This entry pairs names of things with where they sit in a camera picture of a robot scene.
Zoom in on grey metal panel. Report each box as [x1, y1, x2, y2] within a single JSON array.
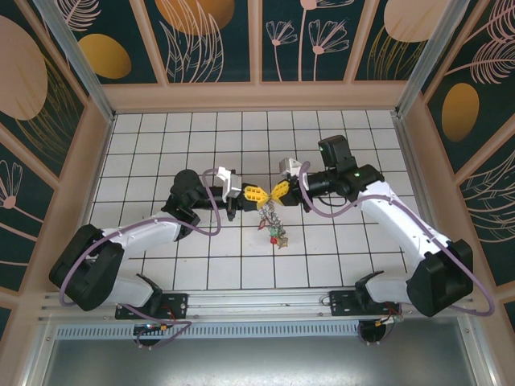
[[23, 337, 500, 386]]

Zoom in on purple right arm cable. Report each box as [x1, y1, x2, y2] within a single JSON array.
[[299, 160, 496, 318]]

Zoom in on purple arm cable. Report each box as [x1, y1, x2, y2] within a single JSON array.
[[59, 167, 221, 349], [299, 160, 496, 318]]

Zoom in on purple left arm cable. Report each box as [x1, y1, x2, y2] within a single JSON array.
[[59, 167, 221, 349]]

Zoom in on aluminium mounting rail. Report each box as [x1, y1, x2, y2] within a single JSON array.
[[38, 289, 476, 322]]

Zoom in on slotted grey cable duct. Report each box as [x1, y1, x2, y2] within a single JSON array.
[[54, 322, 472, 341]]

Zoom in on aluminium frame post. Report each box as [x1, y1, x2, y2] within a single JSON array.
[[393, 0, 472, 117], [42, 0, 117, 124]]

